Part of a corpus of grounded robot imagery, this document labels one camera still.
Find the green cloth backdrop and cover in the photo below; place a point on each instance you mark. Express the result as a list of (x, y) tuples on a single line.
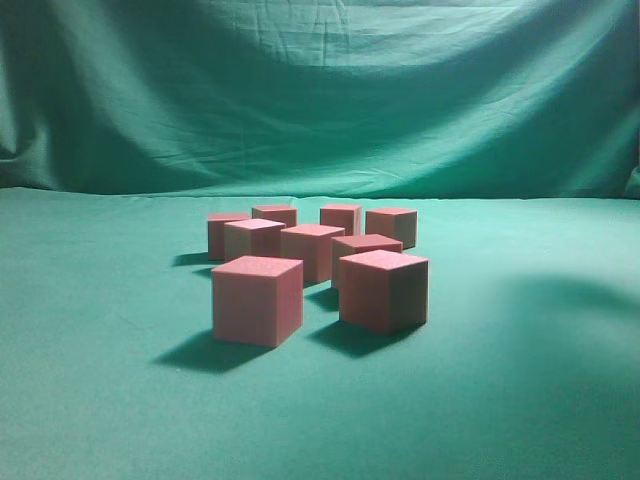
[(511, 127)]

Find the red cube placed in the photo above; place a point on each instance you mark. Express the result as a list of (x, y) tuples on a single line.
[(215, 232), (254, 237), (397, 223), (346, 216)]

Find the red cube back row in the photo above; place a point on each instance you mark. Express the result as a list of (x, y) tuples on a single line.
[(279, 213)]

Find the red cube column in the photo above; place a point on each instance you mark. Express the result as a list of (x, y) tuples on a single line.
[(257, 300), (348, 245), (384, 292)]

